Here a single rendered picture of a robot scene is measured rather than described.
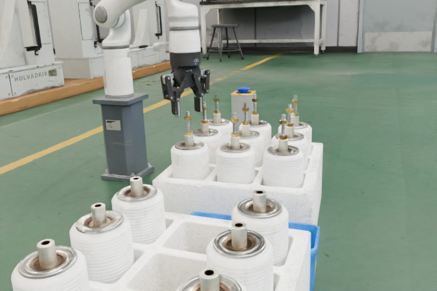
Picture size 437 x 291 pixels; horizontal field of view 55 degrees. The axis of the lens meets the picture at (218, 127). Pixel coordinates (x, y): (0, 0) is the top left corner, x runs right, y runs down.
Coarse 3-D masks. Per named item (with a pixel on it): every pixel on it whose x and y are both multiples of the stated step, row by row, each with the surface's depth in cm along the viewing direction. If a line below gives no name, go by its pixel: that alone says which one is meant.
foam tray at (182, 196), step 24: (312, 144) 127; (168, 168) 111; (216, 168) 110; (312, 168) 107; (168, 192) 103; (192, 192) 101; (216, 192) 99; (240, 192) 97; (288, 192) 94; (312, 192) 93; (288, 216) 95; (312, 216) 94
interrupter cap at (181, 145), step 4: (196, 140) 109; (176, 144) 107; (180, 144) 107; (184, 144) 107; (196, 144) 107; (200, 144) 106; (176, 148) 104; (180, 148) 103; (184, 148) 103; (188, 148) 103; (192, 148) 103; (196, 148) 103
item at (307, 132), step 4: (280, 128) 121; (308, 128) 119; (280, 132) 120; (296, 132) 117; (300, 132) 117; (304, 132) 117; (308, 132) 118; (308, 136) 119; (308, 140) 119; (308, 144) 119; (308, 148) 120; (308, 152) 120
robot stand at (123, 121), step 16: (144, 96) 152; (112, 112) 146; (128, 112) 146; (112, 128) 148; (128, 128) 147; (144, 128) 155; (112, 144) 149; (128, 144) 148; (144, 144) 155; (112, 160) 151; (128, 160) 149; (144, 160) 156; (112, 176) 152; (128, 176) 150; (144, 176) 155
